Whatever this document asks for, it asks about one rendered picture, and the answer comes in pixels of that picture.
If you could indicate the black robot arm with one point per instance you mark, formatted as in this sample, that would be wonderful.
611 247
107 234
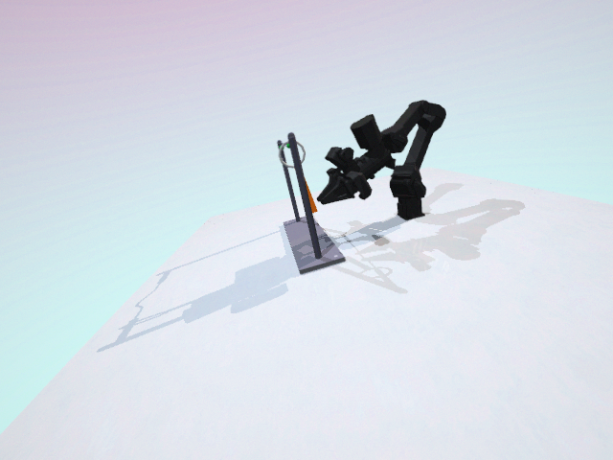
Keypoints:
406 179

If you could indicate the orange handle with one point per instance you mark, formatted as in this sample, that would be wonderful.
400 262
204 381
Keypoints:
312 204

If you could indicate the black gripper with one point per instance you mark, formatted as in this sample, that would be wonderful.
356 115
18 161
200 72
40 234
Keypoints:
344 185

